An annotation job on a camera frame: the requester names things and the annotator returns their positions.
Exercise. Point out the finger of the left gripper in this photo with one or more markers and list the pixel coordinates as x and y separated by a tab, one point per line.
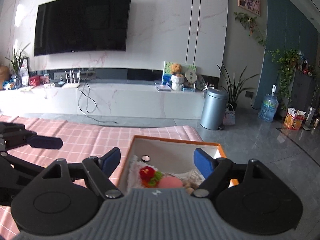
38	141
21	165

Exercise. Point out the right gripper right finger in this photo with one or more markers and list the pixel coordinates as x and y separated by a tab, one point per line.
218	173

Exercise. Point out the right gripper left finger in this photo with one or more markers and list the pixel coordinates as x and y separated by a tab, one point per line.
96	171

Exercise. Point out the white cotton cloth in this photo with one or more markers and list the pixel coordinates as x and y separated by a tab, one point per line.
192	178

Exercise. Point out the pink egg-shaped sponge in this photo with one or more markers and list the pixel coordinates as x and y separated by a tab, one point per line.
169	183

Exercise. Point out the red orange crochet flower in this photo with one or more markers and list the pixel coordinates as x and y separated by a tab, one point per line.
150	177

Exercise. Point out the brown braided plush scarf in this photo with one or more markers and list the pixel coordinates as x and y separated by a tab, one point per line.
190	187

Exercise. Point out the pink checked tablecloth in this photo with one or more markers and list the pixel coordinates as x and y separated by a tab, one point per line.
81	140

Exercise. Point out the orange cardboard box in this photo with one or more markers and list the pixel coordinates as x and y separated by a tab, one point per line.
166	155

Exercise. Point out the small woven basket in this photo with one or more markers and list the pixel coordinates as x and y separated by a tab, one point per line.
229	116

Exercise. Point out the grey metal trash bin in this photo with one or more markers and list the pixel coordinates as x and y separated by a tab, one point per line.
215	102

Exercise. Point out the red gift box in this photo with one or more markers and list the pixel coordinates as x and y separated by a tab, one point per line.
35	80

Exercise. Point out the white wifi router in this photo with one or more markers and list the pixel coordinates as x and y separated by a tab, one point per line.
72	79

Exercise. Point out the golden round vase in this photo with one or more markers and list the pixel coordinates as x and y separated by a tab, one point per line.
4	75

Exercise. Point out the white marble TV console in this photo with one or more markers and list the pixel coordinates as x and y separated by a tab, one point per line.
104	99

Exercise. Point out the blue water bottle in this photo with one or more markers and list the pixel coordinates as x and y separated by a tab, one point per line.
269	106

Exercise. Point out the potted green grass plant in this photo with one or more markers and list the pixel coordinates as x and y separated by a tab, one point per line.
16	62

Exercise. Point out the floor plant with long leaves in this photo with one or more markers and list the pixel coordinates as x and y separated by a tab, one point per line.
232	86

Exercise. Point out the orange snack box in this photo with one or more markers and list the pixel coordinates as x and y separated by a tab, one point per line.
294	119

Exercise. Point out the white knitted pot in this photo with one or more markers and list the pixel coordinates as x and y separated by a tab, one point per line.
177	81

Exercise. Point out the white round hand fan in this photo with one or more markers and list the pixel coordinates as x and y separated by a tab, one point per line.
191	76

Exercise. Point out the green picture book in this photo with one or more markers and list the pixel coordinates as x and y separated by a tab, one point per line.
166	74

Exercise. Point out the brown teddy bear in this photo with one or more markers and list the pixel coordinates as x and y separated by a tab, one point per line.
175	69

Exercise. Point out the dark grey cabinet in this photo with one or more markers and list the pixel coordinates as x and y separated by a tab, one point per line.
302	91

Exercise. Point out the ivy on cabinet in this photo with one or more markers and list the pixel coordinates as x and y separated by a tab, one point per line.
286	60

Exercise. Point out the hanging ivy plant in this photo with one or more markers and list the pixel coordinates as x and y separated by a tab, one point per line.
250	23

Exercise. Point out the black wall television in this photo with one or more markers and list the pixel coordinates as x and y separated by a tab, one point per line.
68	26

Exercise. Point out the framed wall picture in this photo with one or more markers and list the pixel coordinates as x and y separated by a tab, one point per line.
252	6

